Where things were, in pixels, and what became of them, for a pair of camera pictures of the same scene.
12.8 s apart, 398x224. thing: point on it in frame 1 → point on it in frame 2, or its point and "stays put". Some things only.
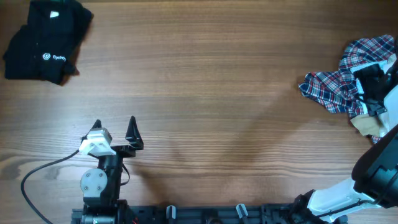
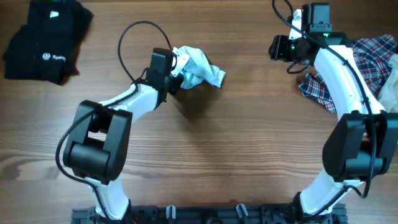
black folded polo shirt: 45,49 stays put
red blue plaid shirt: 339,93 stays put
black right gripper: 367,76 → 277,50
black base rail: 199,214 stays put
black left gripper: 134,141 → 175,85
